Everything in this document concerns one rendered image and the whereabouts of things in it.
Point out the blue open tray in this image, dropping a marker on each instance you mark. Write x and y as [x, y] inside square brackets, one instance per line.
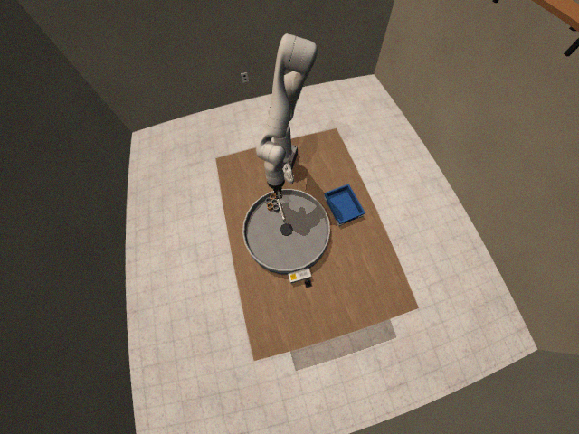
[347, 207]

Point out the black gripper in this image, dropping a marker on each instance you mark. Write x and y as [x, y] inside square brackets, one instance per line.
[277, 189]

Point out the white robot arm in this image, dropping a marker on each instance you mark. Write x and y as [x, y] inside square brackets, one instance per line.
[298, 55]

